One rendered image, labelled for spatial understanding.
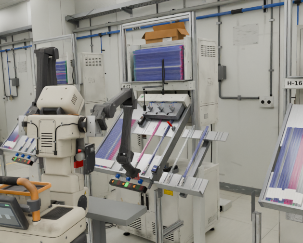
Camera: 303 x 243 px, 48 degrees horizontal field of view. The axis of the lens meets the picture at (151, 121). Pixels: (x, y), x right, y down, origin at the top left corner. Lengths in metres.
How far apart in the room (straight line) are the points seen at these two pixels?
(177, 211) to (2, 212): 1.49
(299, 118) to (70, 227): 1.47
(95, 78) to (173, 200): 1.77
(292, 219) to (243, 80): 2.12
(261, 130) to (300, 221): 1.89
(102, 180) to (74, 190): 2.15
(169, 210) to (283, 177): 1.07
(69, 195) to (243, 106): 2.65
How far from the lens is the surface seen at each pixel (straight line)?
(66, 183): 1.90
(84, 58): 3.77
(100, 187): 4.03
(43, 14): 5.80
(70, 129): 1.77
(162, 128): 2.64
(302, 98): 2.46
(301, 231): 2.31
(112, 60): 5.29
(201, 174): 2.29
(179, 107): 2.62
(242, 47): 4.06
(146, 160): 2.50
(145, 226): 2.98
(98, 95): 3.87
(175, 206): 2.70
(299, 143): 2.12
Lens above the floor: 1.40
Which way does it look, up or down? 7 degrees down
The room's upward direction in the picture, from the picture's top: 2 degrees counter-clockwise
